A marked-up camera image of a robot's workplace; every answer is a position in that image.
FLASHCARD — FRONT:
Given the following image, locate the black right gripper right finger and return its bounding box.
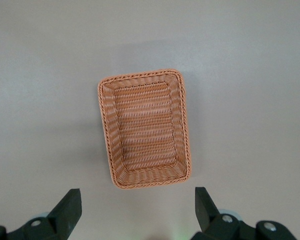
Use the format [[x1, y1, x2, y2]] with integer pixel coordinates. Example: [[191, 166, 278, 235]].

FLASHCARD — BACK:
[[191, 186, 297, 240]]

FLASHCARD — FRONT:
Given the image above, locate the small brown wicker basket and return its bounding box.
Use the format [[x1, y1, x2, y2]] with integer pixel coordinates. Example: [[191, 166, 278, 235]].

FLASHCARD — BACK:
[[97, 68, 192, 190]]

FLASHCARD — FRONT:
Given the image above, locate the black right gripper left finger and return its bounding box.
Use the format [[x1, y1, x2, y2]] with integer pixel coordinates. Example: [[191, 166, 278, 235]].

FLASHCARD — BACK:
[[0, 188, 83, 240]]

